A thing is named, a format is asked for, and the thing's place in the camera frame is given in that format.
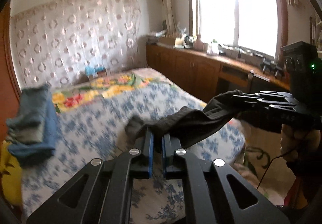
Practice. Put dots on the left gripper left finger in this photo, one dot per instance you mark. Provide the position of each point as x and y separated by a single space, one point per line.
143 163

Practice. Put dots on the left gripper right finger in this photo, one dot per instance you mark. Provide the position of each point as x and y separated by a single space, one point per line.
169 147

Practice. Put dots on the black pants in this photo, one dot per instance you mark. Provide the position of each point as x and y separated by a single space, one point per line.
188 125

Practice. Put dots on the right hand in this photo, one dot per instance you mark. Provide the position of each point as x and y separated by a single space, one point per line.
295 144

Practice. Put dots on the blue floral bed cover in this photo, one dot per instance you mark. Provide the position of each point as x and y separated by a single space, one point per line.
96 130

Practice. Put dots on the colourful floral bed sheet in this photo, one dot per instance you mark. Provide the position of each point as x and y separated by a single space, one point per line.
106 87

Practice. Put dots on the long wooden cabinet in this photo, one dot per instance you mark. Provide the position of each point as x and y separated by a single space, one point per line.
205 76

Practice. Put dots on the blue tissue box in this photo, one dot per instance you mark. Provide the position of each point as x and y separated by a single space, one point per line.
93 73

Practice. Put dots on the folded blue jeans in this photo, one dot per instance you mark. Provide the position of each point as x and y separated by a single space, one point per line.
35 153

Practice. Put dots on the folded grey-green jeans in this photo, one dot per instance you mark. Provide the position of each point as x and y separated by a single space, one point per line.
28 125

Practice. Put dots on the bright window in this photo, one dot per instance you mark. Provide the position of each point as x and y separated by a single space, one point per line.
254 25

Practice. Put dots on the yellow plush toy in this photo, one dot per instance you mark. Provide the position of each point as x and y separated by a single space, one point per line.
11 174

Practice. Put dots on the white circle-patterned curtain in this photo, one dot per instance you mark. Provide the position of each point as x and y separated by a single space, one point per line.
55 42

